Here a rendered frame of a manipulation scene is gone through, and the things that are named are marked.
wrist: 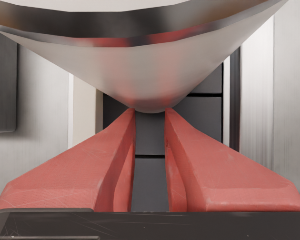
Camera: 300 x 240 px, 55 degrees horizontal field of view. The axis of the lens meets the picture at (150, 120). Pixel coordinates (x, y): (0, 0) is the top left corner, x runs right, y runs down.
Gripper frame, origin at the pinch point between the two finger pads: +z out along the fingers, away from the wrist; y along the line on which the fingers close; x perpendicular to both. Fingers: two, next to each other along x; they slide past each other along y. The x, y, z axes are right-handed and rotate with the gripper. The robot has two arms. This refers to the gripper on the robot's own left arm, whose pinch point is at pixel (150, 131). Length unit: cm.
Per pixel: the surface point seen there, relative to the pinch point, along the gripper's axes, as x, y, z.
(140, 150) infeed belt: 4.3, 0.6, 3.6
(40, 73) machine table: 2.9, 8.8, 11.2
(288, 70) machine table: 2.5, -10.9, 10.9
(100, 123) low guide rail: 1.7, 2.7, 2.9
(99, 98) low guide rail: 0.4, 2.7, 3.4
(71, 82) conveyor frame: 1.1, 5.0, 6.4
